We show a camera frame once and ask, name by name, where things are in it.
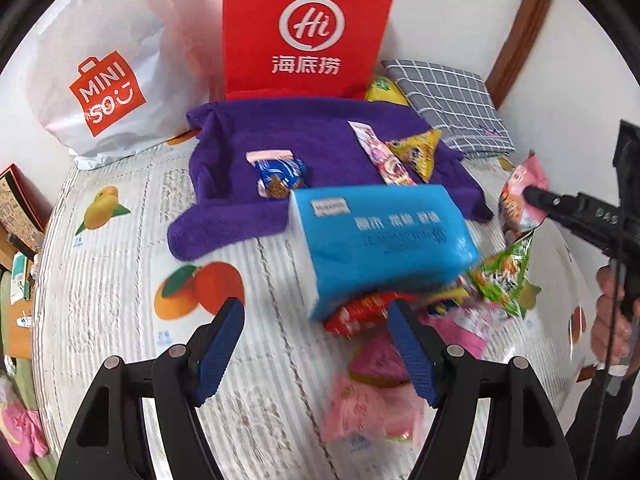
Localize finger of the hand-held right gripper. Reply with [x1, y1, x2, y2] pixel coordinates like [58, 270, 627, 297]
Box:
[522, 185, 577, 234]

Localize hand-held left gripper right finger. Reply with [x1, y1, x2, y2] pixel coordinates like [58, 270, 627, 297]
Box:
[387, 299, 576, 480]

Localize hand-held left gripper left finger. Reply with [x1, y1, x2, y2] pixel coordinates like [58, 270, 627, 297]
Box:
[55, 297, 246, 480]

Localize large magenta snack bag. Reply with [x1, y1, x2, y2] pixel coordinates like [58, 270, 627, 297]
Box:
[348, 305, 488, 387]

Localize red snack packet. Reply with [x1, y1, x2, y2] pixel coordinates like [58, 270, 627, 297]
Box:
[324, 292, 401, 336]

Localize light pink peach packet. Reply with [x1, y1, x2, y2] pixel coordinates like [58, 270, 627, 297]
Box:
[320, 375, 426, 446]

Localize blue tissue pack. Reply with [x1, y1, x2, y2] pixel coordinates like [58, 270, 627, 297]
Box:
[289, 185, 483, 322]

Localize yellow triangular snack packet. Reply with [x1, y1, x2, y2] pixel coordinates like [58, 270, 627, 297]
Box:
[387, 129, 443, 183]

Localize pink striped candy packet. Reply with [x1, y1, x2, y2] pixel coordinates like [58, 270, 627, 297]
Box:
[348, 121, 416, 186]

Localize blue cookie packet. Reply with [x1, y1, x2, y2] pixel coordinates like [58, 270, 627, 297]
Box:
[249, 157, 307, 200]

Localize person's right forearm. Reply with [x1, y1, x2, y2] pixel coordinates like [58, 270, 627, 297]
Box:
[565, 365, 640, 480]

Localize person's right hand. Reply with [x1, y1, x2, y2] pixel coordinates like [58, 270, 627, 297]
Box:
[590, 264, 640, 367]

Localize fruit print table cover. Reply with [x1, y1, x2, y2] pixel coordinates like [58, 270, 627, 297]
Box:
[32, 130, 601, 480]

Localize grey checked folded cloth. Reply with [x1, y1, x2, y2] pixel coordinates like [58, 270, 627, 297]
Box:
[382, 58, 516, 161]

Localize yellow green snack packet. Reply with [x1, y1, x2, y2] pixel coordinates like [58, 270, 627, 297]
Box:
[364, 76, 411, 107]

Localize green blanket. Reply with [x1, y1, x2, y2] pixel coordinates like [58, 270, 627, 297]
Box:
[0, 270, 56, 480]

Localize wooden nightstand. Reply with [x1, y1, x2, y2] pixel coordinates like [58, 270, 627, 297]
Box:
[0, 300, 37, 361]

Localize purple towel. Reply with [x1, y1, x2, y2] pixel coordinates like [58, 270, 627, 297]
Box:
[167, 97, 493, 261]

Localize pink star cloth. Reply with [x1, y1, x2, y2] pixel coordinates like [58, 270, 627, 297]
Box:
[0, 375, 51, 461]

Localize teal white box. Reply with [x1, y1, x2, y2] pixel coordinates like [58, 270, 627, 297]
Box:
[10, 252, 32, 303]

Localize brown patterned book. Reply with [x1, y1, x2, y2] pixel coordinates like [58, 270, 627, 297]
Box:
[0, 162, 46, 233]

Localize red paper bag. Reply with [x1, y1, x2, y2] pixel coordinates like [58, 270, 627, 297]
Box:
[221, 0, 401, 101]

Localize white plastic shopping bag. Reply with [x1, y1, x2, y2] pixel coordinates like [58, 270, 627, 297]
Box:
[25, 0, 221, 168]

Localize brown wooden door frame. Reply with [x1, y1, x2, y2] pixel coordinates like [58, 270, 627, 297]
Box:
[485, 0, 558, 111]

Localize black cable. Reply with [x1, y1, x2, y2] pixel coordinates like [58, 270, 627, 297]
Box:
[580, 240, 627, 480]

